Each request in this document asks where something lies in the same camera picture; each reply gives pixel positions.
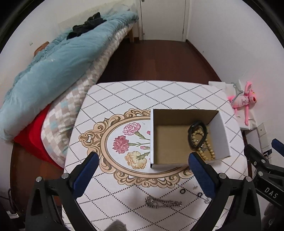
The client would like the white patterned tablecloth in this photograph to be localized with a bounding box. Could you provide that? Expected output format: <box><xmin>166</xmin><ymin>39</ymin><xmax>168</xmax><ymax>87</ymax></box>
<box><xmin>64</xmin><ymin>81</ymin><xmax>247</xmax><ymax>230</ymax></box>

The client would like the light blue quilt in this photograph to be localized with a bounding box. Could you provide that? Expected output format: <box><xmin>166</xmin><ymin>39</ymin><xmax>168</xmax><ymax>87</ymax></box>
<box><xmin>1</xmin><ymin>10</ymin><xmax>139</xmax><ymax>141</ymax></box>

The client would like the white cardboard box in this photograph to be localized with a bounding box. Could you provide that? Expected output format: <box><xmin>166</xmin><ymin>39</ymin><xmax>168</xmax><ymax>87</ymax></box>
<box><xmin>150</xmin><ymin>109</ymin><xmax>232</xmax><ymax>169</ymax></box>

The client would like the silver chunky chain bracelet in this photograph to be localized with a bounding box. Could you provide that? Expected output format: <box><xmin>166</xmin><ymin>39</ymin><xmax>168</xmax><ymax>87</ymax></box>
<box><xmin>145</xmin><ymin>195</ymin><xmax>182</xmax><ymax>209</ymax></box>

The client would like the pink panther plush toy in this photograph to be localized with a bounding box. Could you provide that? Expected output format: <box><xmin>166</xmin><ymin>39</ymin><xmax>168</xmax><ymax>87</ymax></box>
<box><xmin>228</xmin><ymin>81</ymin><xmax>257</xmax><ymax>126</ymax></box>

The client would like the checkered mattress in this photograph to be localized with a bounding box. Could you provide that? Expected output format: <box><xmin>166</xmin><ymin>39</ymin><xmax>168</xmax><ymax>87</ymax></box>
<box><xmin>40</xmin><ymin>24</ymin><xmax>134</xmax><ymax>168</ymax></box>

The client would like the red bed sheet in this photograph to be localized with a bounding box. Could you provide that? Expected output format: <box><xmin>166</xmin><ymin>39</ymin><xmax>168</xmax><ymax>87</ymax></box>
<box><xmin>13</xmin><ymin>104</ymin><xmax>63</xmax><ymax>170</ymax></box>

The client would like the black clothing on bed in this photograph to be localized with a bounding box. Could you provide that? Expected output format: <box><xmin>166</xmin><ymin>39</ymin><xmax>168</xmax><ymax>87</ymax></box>
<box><xmin>66</xmin><ymin>12</ymin><xmax>106</xmax><ymax>40</ymax></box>

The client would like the white wall power strip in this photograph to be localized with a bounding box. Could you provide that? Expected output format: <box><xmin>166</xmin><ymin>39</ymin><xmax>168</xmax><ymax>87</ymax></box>
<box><xmin>257</xmin><ymin>123</ymin><xmax>272</xmax><ymax>160</ymax></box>

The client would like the wooden bead bracelet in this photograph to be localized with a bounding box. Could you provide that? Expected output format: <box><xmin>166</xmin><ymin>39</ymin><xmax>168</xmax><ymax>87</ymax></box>
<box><xmin>191</xmin><ymin>130</ymin><xmax>216</xmax><ymax>161</ymax></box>

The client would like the white door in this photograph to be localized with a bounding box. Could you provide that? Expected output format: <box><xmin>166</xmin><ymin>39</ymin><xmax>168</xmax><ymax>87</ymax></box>
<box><xmin>135</xmin><ymin>0</ymin><xmax>190</xmax><ymax>42</ymax></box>

